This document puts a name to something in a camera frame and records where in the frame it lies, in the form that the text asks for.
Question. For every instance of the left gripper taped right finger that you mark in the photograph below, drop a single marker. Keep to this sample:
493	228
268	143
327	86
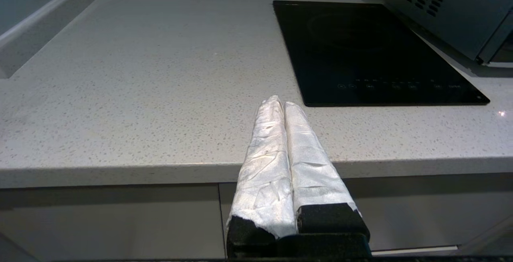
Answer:
312	174

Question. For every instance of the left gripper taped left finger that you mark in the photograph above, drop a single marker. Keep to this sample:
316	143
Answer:
264	174

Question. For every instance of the silver microwave oven body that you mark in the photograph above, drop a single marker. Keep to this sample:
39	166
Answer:
461	13

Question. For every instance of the grey cabinet door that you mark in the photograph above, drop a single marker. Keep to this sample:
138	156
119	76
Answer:
112	222
421	214

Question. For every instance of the black induction cooktop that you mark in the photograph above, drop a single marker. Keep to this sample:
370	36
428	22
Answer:
360	53

